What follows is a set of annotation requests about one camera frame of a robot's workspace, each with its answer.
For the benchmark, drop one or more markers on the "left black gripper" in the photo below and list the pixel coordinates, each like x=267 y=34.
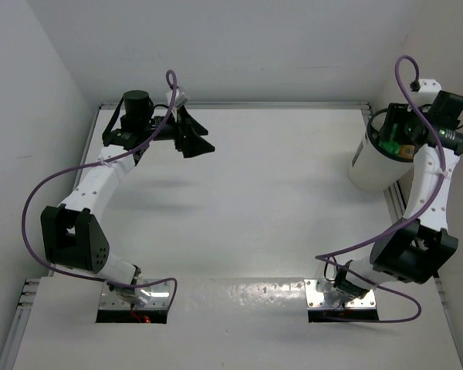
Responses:
x=190 y=144

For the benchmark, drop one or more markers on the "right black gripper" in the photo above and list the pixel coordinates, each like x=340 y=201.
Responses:
x=397 y=114

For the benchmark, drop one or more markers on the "green plastic bottle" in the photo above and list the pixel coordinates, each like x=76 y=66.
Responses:
x=388 y=143

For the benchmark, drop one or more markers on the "orange juice bottle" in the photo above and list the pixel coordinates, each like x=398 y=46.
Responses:
x=406 y=151

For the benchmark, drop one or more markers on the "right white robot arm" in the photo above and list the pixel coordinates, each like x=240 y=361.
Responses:
x=421 y=243

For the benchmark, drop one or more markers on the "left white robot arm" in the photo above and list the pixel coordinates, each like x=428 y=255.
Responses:
x=72 y=234

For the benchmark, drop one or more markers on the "white bin black rim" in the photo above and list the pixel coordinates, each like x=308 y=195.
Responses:
x=372 y=168

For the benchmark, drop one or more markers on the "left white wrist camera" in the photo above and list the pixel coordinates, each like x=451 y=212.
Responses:
x=180 y=100

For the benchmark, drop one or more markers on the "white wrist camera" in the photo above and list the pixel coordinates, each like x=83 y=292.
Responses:
x=424 y=91
x=180 y=100

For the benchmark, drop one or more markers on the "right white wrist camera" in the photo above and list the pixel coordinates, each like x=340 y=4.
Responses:
x=424 y=91

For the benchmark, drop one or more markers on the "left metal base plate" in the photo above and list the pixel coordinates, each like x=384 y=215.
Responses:
x=149 y=298

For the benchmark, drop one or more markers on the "metal base plate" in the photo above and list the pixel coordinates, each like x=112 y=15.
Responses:
x=149 y=298
x=321 y=296

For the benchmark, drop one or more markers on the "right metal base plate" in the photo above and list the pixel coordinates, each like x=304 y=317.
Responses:
x=321 y=296

